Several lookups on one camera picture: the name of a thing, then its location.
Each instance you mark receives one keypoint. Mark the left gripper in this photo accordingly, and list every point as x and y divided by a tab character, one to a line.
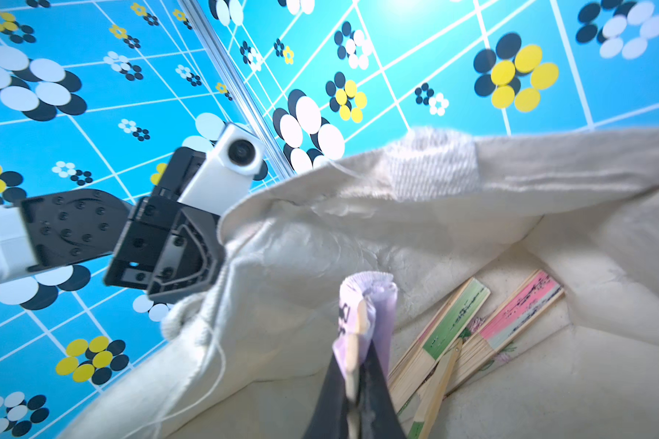
167	248

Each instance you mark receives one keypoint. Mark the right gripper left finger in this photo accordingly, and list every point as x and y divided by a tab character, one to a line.
329	419

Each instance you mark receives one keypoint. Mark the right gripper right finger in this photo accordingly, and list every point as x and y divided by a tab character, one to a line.
377	416

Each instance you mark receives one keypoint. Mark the plain wooden folding fan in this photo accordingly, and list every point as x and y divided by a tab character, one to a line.
431	400

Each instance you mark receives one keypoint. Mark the pink paper folding fan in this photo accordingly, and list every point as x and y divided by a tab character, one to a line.
523	307

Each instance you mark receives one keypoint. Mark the beige canvas tote bag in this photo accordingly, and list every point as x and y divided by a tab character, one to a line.
247	358

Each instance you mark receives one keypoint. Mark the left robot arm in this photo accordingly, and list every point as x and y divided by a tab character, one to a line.
58	230

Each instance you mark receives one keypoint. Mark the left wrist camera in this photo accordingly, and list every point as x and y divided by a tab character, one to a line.
227	172

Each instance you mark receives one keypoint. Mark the left aluminium corner post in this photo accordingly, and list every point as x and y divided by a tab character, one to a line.
225	67

